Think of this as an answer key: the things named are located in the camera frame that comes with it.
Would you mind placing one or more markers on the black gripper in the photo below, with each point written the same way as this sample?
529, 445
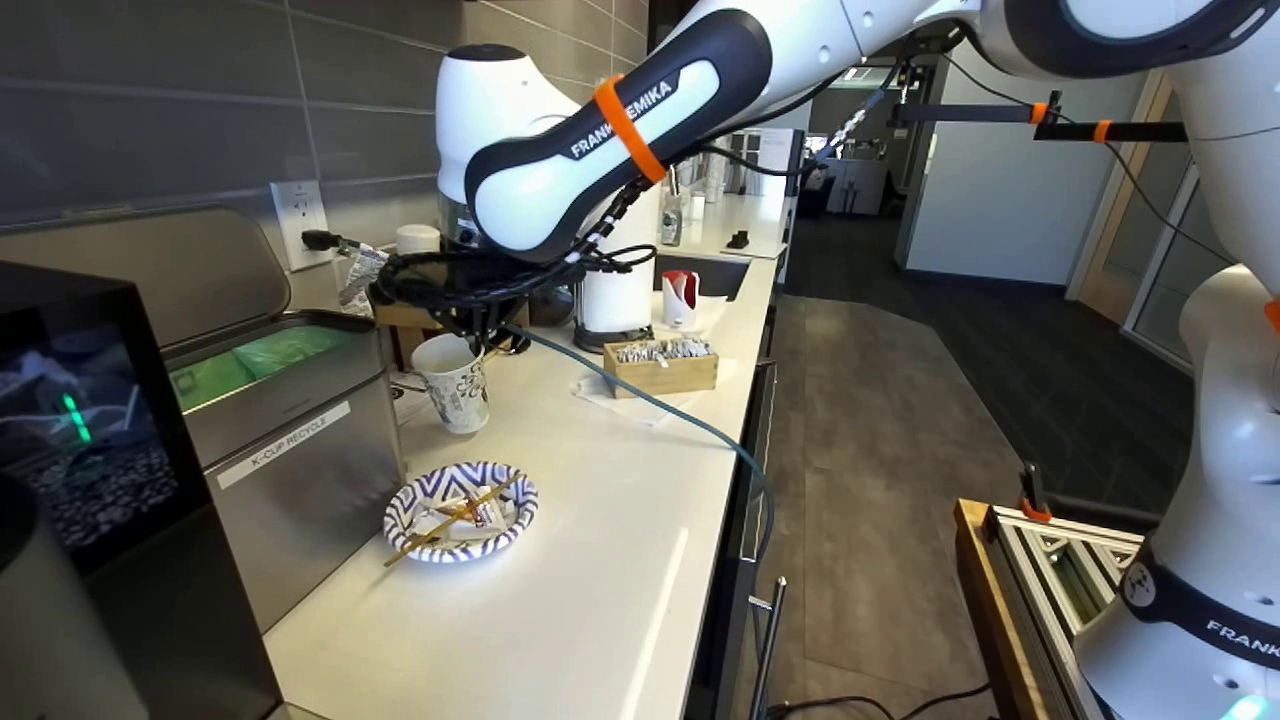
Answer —
480, 295

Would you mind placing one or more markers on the white patterned coffee cup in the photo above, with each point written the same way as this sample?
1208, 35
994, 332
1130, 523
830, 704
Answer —
457, 384

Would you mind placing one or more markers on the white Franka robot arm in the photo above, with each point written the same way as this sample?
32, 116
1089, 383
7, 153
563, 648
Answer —
642, 134

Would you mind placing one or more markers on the black coffee machine with screen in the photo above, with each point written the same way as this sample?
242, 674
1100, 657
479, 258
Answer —
123, 532

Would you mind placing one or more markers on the wooden countertop organizer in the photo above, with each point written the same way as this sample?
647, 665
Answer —
396, 332

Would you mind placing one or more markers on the white paper towel roll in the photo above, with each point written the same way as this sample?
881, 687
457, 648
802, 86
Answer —
618, 295

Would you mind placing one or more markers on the blue white patterned plate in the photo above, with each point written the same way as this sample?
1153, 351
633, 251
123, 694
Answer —
463, 515

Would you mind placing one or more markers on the wooden stir sticks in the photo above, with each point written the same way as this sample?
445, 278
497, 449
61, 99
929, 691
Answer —
455, 519

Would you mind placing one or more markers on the wooden box of sugar packets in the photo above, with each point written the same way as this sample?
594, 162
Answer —
663, 364

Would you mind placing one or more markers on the stainless steel countertop appliance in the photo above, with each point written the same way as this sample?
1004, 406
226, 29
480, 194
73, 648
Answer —
292, 425

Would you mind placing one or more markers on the red and white object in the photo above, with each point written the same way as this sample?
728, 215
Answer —
683, 299

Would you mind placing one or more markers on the black sink basin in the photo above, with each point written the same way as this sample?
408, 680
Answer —
714, 278

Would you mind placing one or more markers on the white wall outlet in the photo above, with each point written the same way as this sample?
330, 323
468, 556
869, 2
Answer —
297, 215

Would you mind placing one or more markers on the aluminium frame robot cart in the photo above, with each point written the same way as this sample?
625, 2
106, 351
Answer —
1047, 587

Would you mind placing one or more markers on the black camera boom rod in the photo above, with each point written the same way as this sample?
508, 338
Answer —
1122, 129

